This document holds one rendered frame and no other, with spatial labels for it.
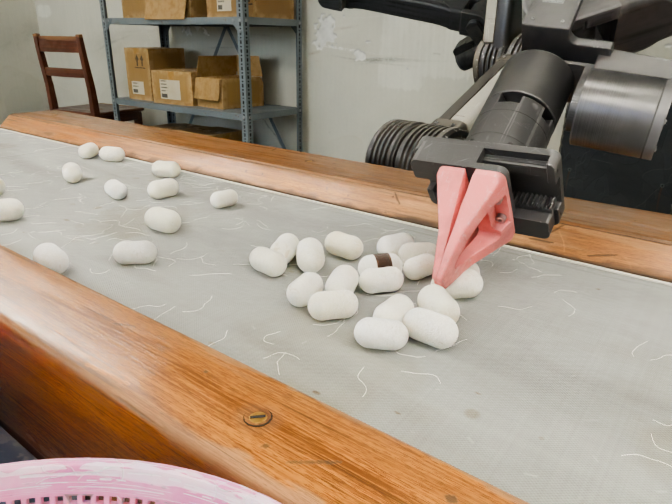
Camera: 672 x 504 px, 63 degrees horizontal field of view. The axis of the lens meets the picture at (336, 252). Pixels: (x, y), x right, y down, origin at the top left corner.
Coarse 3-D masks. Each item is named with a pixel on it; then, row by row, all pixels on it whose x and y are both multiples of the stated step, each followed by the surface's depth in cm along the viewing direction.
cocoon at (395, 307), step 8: (392, 296) 35; (400, 296) 34; (384, 304) 34; (392, 304) 34; (400, 304) 34; (408, 304) 34; (376, 312) 33; (384, 312) 33; (392, 312) 33; (400, 312) 33; (400, 320) 33
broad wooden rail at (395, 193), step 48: (96, 144) 86; (144, 144) 80; (192, 144) 78; (240, 144) 79; (288, 192) 63; (336, 192) 60; (384, 192) 57; (528, 240) 48; (576, 240) 46; (624, 240) 45
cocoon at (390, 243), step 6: (396, 234) 45; (402, 234) 45; (408, 234) 46; (384, 240) 45; (390, 240) 44; (396, 240) 45; (402, 240) 45; (408, 240) 45; (378, 246) 45; (384, 246) 44; (390, 246) 44; (396, 246) 44; (378, 252) 45; (384, 252) 44; (390, 252) 44; (396, 252) 45
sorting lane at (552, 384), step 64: (0, 128) 103; (64, 192) 63; (128, 192) 63; (192, 192) 64; (256, 192) 64; (192, 256) 45; (512, 256) 46; (192, 320) 35; (256, 320) 35; (512, 320) 36; (576, 320) 36; (640, 320) 36; (320, 384) 29; (384, 384) 29; (448, 384) 29; (512, 384) 29; (576, 384) 29; (640, 384) 29; (448, 448) 24; (512, 448) 25; (576, 448) 25; (640, 448) 25
